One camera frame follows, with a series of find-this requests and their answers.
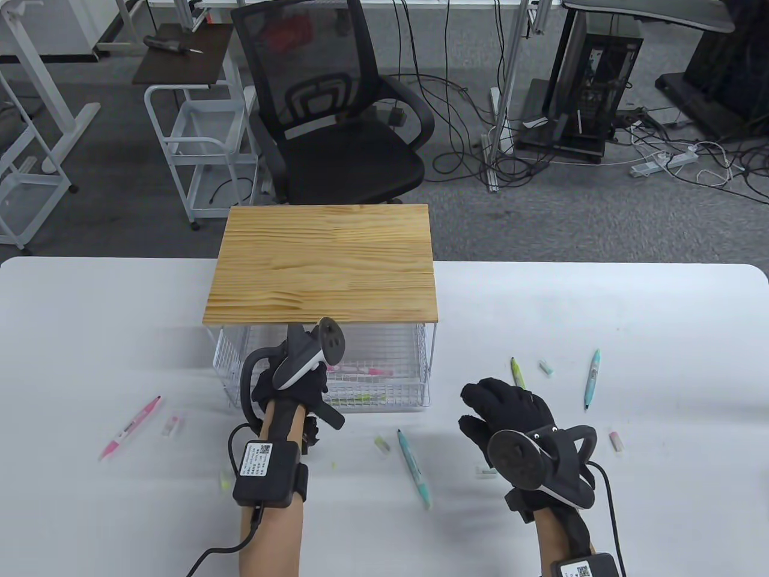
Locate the person's right hand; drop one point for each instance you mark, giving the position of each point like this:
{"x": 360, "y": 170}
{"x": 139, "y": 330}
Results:
{"x": 510, "y": 402}

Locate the person's left hand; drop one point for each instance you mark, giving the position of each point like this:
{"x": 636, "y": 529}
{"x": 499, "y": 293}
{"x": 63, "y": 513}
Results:
{"x": 303, "y": 393}

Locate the yellow-green double-ended highlighter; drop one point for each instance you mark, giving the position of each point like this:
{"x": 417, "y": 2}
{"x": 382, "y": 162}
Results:
{"x": 516, "y": 369}
{"x": 360, "y": 399}

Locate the teal highlighter cap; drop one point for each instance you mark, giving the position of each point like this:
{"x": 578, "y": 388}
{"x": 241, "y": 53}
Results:
{"x": 485, "y": 472}
{"x": 545, "y": 368}

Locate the pink double-ended highlighter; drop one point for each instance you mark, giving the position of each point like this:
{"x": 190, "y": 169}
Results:
{"x": 129, "y": 428}
{"x": 366, "y": 372}

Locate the teal double-ended highlighter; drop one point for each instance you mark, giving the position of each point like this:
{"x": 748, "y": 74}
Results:
{"x": 413, "y": 469}
{"x": 592, "y": 378}

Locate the yellow-green highlighter cap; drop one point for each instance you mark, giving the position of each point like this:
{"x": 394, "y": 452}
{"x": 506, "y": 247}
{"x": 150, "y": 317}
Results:
{"x": 224, "y": 481}
{"x": 382, "y": 445}

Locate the pink highlighter cap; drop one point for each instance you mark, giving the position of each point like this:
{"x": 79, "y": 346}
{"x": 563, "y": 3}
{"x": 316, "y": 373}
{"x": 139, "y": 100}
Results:
{"x": 170, "y": 425}
{"x": 616, "y": 441}

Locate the person's right forearm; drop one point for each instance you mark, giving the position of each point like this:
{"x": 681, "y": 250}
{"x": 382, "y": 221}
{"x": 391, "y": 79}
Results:
{"x": 548, "y": 541}

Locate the person's left forearm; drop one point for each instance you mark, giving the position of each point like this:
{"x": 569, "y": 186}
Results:
{"x": 270, "y": 541}

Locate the black tracking controller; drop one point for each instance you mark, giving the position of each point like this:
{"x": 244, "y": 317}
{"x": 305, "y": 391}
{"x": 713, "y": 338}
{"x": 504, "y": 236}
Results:
{"x": 330, "y": 341}
{"x": 513, "y": 460}

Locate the black mesh office chair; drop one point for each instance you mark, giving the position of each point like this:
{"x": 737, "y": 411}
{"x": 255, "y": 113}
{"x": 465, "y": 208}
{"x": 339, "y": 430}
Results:
{"x": 342, "y": 159}

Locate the white power strip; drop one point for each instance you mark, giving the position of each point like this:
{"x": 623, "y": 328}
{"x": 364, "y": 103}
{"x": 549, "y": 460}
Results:
{"x": 664, "y": 162}

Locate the black power adapter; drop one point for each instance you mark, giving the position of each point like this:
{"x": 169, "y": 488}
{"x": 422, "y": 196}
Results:
{"x": 396, "y": 114}

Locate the black computer tower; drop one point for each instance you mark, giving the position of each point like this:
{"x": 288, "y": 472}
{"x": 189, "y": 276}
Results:
{"x": 601, "y": 78}

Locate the white desk leg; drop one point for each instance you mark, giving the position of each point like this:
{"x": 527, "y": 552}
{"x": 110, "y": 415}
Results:
{"x": 72, "y": 129}

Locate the dark brown side table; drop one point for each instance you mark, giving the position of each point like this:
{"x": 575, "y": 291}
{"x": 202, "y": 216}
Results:
{"x": 180, "y": 63}

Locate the black machine base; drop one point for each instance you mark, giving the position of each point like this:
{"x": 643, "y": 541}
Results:
{"x": 727, "y": 78}

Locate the grey standing desk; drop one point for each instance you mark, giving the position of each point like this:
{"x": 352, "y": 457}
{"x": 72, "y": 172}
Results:
{"x": 661, "y": 15}

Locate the aluminium profile post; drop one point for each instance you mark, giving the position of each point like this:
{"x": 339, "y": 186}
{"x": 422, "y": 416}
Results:
{"x": 504, "y": 120}

